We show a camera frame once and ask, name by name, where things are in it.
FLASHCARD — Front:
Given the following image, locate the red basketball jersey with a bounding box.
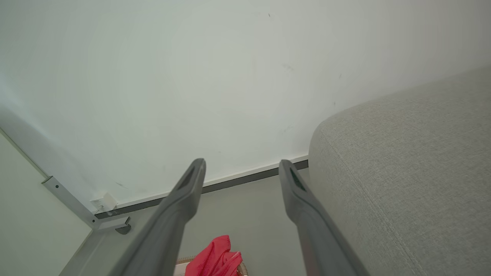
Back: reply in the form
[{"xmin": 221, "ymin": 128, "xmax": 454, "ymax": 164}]
[{"xmin": 185, "ymin": 235, "xmax": 243, "ymax": 276}]

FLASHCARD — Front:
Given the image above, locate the cream plastic laundry basket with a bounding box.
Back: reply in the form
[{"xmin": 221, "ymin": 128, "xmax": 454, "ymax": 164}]
[{"xmin": 175, "ymin": 258, "xmax": 249, "ymax": 276}]

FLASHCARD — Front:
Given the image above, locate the grey aluminium frame profile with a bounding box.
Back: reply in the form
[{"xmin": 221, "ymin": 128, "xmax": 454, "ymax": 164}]
[{"xmin": 41, "ymin": 176, "xmax": 131, "ymax": 231}]

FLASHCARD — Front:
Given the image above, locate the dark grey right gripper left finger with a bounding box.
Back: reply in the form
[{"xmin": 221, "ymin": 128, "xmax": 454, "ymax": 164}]
[{"xmin": 109, "ymin": 158, "xmax": 206, "ymax": 276}]

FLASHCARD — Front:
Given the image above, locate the light grey fabric sofa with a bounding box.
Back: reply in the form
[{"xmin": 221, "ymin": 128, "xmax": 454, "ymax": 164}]
[{"xmin": 308, "ymin": 65, "xmax": 491, "ymax": 276}]

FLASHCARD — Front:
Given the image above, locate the cream partition panel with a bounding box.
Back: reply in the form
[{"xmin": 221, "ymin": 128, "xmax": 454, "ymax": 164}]
[{"xmin": 0, "ymin": 130, "xmax": 92, "ymax": 276}]

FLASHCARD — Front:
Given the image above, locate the white wall socket box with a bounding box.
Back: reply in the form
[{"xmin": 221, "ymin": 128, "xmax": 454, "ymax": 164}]
[{"xmin": 91, "ymin": 193, "xmax": 118, "ymax": 214}]

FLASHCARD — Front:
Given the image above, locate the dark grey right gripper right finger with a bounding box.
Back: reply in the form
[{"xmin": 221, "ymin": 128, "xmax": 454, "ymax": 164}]
[{"xmin": 279, "ymin": 160, "xmax": 369, "ymax": 276}]

